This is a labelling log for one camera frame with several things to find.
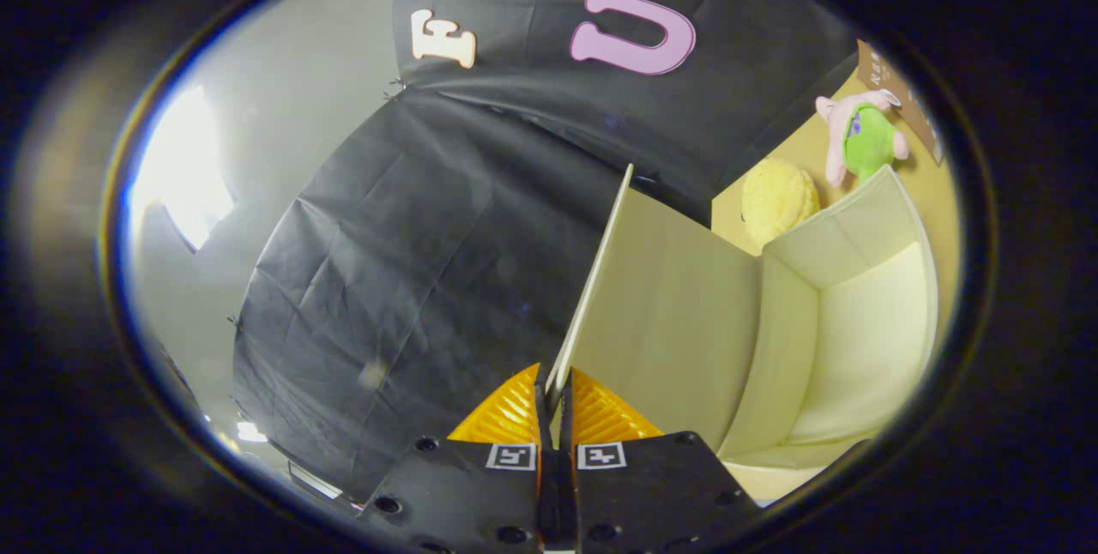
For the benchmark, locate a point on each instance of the pink plush toy green outfit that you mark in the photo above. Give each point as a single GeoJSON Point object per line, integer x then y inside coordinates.
{"type": "Point", "coordinates": [866, 138]}

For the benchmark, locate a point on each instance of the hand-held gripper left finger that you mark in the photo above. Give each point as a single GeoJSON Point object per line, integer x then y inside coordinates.
{"type": "Point", "coordinates": [463, 494]}

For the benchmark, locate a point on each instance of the beige fabric storage box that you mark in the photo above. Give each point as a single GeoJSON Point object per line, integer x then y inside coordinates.
{"type": "Point", "coordinates": [678, 314]}

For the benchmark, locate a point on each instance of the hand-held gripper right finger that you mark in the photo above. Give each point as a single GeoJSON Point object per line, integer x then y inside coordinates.
{"type": "Point", "coordinates": [652, 494]}

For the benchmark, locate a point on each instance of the ceiling light panel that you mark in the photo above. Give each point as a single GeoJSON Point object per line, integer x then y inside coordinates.
{"type": "Point", "coordinates": [184, 168]}

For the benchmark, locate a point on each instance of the brown cover book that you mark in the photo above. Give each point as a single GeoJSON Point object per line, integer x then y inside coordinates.
{"type": "Point", "coordinates": [901, 91]}

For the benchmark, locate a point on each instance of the yellow plush toy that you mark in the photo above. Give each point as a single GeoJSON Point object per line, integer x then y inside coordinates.
{"type": "Point", "coordinates": [779, 198]}

